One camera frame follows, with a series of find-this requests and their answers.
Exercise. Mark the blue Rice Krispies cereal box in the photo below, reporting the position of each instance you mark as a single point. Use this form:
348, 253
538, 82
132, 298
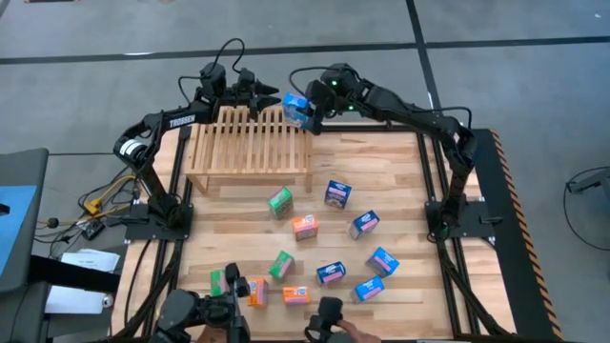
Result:
382, 261
293, 107
368, 288

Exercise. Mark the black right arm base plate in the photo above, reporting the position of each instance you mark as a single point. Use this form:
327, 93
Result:
482, 232

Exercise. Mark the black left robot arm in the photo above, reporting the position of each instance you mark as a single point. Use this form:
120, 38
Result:
183, 119

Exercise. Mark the white paper sheet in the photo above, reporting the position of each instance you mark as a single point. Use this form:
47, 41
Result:
76, 301
90, 260

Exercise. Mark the black aluminium table frame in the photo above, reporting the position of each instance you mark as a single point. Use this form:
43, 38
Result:
362, 127

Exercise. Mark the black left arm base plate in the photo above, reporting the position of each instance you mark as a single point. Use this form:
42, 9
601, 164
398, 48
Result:
143, 234

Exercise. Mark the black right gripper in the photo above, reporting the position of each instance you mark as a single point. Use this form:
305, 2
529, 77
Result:
319, 97

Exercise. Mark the grey metal stand leg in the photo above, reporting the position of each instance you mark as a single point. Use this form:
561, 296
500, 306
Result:
593, 180

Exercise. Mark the black power adapter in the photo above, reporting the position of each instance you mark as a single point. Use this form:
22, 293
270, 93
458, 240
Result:
93, 230

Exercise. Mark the black flat bar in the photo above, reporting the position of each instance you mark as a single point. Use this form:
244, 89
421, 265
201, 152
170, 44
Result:
67, 277

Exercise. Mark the blue panel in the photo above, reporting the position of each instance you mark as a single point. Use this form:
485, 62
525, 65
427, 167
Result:
14, 224

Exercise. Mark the green Apple Jacks cereal box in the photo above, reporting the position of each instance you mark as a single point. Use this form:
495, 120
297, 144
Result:
282, 265
280, 202
218, 283

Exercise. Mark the person's hand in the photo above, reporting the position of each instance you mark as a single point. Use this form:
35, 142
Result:
355, 331

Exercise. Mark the wooden slatted shelf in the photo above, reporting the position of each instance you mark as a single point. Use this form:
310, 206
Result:
238, 152

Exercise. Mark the blue Frosted Flakes cereal box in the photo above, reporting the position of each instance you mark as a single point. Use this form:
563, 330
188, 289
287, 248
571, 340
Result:
331, 273
364, 224
337, 193

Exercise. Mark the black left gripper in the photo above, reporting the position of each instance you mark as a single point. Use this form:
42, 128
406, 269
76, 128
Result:
244, 101

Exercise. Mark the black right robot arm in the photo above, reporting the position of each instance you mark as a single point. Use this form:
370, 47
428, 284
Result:
405, 107

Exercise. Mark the orange Mini-Wheats cereal box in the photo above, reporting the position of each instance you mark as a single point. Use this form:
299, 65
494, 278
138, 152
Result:
258, 291
305, 227
295, 295

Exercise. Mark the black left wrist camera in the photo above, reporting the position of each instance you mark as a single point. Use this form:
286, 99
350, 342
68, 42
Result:
246, 78

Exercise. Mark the small white round knob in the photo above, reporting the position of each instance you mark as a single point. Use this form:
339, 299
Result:
107, 301

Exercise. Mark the dark grey side table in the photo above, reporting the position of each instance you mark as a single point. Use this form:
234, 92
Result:
28, 164

